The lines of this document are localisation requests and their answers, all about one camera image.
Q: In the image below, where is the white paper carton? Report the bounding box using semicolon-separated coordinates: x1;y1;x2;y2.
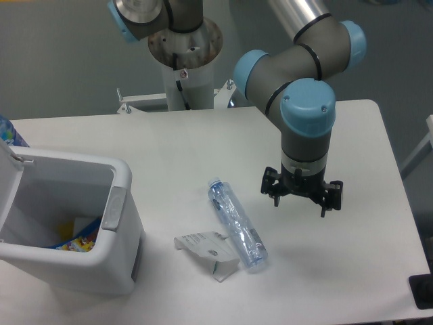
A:
173;231;240;282

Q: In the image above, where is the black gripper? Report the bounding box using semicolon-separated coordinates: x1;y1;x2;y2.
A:
260;166;344;218

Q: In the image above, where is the black device at table edge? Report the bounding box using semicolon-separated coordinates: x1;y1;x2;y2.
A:
409;274;432;310

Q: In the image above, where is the white frame at right edge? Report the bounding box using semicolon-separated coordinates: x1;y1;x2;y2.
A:
400;115;432;180

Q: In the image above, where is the yellow trash piece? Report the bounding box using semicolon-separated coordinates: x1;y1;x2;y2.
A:
58;221;74;242

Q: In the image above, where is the white plastic trash can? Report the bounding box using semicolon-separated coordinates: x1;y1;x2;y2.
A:
1;144;145;295

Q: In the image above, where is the colourful snack wrapper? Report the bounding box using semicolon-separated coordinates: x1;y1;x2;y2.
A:
55;236;95;253

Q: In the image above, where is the clear crushed plastic bottle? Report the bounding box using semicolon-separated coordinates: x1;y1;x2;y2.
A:
208;177;268;273

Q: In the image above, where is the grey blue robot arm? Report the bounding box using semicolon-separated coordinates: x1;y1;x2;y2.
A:
108;1;367;212

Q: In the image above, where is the blue patterned bottle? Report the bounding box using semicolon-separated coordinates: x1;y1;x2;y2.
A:
0;115;29;148

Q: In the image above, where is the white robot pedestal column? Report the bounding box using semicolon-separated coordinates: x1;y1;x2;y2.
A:
148;18;223;96

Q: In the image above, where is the black cable on pedestal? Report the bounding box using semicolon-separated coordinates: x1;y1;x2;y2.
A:
172;52;191;111

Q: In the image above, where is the white pedestal base frame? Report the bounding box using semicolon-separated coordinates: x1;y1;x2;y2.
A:
116;79;240;115

